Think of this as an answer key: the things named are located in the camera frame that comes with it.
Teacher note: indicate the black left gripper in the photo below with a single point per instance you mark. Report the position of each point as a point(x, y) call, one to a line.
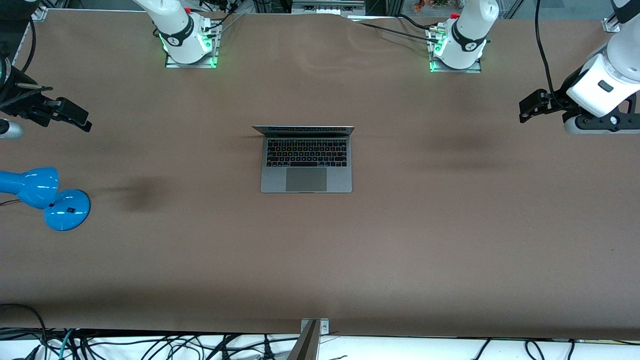
point(556, 100)

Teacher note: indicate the silver aluminium frame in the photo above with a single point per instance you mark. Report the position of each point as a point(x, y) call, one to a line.
point(327, 7)

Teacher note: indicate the metal table edge bracket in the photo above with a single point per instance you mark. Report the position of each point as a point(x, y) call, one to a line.
point(311, 342)

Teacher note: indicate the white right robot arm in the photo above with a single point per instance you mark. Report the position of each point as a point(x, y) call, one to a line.
point(177, 30)

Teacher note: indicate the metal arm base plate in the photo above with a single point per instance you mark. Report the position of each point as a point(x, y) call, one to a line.
point(477, 67)
point(212, 55)

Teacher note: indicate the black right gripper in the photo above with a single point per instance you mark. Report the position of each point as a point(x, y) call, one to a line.
point(19, 98)

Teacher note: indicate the small aluminium corner bracket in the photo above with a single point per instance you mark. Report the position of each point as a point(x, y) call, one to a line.
point(40, 13)
point(611, 25)

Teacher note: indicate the blue desk lamp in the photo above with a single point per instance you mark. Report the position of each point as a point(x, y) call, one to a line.
point(45, 195)

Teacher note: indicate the silver grey laptop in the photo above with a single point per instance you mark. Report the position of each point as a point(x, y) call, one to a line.
point(306, 160)

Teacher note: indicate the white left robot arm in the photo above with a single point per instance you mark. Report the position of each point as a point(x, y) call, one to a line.
point(612, 65)

